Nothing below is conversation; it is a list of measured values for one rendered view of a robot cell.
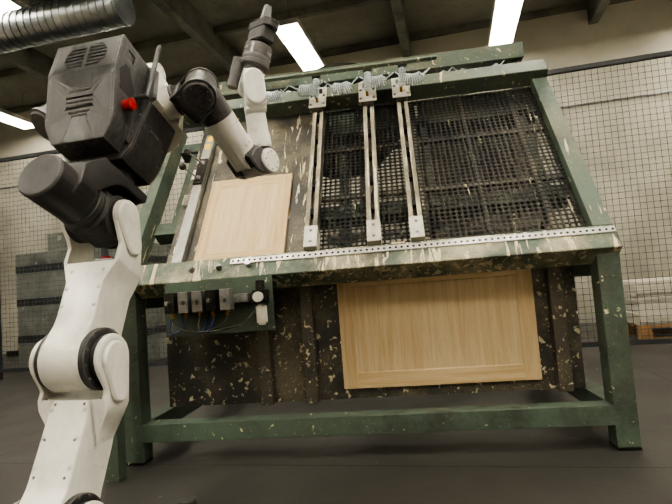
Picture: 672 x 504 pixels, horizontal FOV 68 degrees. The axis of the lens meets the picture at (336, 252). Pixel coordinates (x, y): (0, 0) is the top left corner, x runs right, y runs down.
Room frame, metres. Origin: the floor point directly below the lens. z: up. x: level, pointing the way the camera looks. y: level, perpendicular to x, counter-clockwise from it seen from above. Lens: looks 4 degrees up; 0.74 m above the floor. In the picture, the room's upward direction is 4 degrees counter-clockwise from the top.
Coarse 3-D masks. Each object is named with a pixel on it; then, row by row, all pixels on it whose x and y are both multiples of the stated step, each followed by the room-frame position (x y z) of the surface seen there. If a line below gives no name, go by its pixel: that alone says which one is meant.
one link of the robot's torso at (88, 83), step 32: (64, 64) 1.23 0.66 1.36; (96, 64) 1.20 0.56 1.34; (128, 64) 1.23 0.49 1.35; (64, 96) 1.21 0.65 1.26; (96, 96) 1.18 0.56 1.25; (128, 96) 1.23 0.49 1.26; (160, 96) 1.30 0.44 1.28; (64, 128) 1.19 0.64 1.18; (96, 128) 1.17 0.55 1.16; (128, 128) 1.22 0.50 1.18; (160, 128) 1.32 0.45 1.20; (128, 160) 1.24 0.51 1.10; (160, 160) 1.34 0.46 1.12
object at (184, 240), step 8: (208, 136) 2.86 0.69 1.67; (208, 152) 2.77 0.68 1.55; (208, 160) 2.73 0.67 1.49; (208, 168) 2.72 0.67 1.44; (200, 184) 2.62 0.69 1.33; (192, 192) 2.59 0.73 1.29; (200, 192) 2.59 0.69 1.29; (192, 200) 2.55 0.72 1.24; (200, 200) 2.58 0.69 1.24; (192, 208) 2.52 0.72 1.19; (184, 216) 2.49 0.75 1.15; (192, 216) 2.48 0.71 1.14; (184, 224) 2.46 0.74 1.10; (192, 224) 2.46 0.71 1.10; (184, 232) 2.42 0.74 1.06; (192, 232) 2.46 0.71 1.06; (184, 240) 2.39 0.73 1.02; (176, 248) 2.37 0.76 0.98; (184, 248) 2.36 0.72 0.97; (176, 256) 2.34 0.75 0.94; (184, 256) 2.35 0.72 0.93
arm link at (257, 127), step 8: (248, 120) 1.51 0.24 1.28; (256, 120) 1.51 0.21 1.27; (264, 120) 1.52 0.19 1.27; (248, 128) 1.52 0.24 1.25; (256, 128) 1.51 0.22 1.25; (264, 128) 1.52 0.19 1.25; (256, 136) 1.51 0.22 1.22; (264, 136) 1.52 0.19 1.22; (256, 144) 1.51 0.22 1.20; (264, 144) 1.52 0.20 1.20; (248, 176) 1.53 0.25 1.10; (256, 176) 1.53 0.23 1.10
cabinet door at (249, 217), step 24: (216, 192) 2.59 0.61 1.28; (240, 192) 2.57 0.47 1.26; (264, 192) 2.54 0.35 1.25; (288, 192) 2.51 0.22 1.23; (216, 216) 2.49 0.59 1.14; (240, 216) 2.46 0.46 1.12; (264, 216) 2.44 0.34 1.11; (288, 216) 2.43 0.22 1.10; (216, 240) 2.39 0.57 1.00; (240, 240) 2.37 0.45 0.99; (264, 240) 2.35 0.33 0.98
